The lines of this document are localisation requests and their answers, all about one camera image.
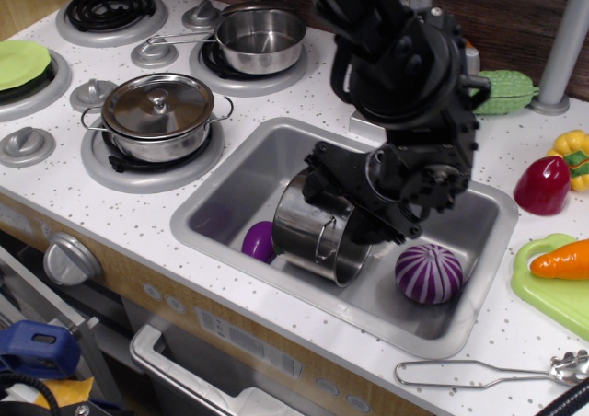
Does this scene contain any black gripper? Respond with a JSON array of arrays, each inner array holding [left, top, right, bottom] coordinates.
[[301, 141, 422, 247]]

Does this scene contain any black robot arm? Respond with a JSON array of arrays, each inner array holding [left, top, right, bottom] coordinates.
[[303, 0, 491, 244]]

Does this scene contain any grey toy sink basin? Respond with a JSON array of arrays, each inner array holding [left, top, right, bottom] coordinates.
[[170, 118, 518, 359]]

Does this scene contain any lidded steel pot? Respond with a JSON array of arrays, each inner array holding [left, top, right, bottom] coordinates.
[[81, 73, 235, 163]]

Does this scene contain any purple striped toy onion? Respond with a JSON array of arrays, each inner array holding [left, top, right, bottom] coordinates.
[[394, 244, 464, 305]]

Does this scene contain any purple toy eggplant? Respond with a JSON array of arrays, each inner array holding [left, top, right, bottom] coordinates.
[[241, 221, 276, 264]]

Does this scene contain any red toy bell pepper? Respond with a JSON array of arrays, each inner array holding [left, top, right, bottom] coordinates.
[[513, 156, 571, 216]]

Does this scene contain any green toy bitter gourd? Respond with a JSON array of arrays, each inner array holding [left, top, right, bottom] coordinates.
[[473, 70, 539, 115]]

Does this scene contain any orange toy carrot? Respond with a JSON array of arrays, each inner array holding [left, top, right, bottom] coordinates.
[[529, 239, 588, 281]]

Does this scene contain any green cutting board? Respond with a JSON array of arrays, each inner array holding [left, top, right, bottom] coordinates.
[[510, 233, 588, 341]]

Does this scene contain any yellow toy bell pepper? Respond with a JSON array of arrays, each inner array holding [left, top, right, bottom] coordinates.
[[547, 130, 589, 191]]

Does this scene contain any silver toy faucet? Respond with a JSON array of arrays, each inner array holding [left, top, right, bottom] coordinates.
[[349, 0, 491, 142]]

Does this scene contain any grey stove knob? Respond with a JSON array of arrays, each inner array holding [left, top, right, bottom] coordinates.
[[69, 78, 117, 113], [1, 127, 56, 168], [131, 37, 179, 69], [181, 0, 221, 31]]

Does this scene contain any grey oven knob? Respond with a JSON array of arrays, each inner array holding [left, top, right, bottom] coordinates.
[[43, 232, 103, 286]]

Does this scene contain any yellow cloth piece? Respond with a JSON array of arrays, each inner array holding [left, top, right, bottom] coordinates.
[[41, 377, 95, 407]]

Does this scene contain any black coil burner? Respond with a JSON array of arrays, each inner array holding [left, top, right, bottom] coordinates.
[[65, 0, 156, 32]]

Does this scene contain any blue clamp tool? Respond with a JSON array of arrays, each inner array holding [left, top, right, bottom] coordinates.
[[1, 320, 81, 379]]

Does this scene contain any green toy plate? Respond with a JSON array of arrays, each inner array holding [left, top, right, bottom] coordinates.
[[0, 40, 51, 91]]

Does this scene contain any grey oven door handle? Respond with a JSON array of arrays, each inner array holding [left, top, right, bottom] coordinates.
[[130, 324, 313, 415]]

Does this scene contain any steel saucepan with handle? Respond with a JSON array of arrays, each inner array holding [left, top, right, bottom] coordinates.
[[146, 8, 306, 75]]

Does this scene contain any grey vertical post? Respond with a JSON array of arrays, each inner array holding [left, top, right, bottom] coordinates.
[[529, 0, 588, 116]]

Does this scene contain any steel wire-handled utensil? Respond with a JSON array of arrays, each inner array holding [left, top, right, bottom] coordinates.
[[394, 350, 588, 389]]

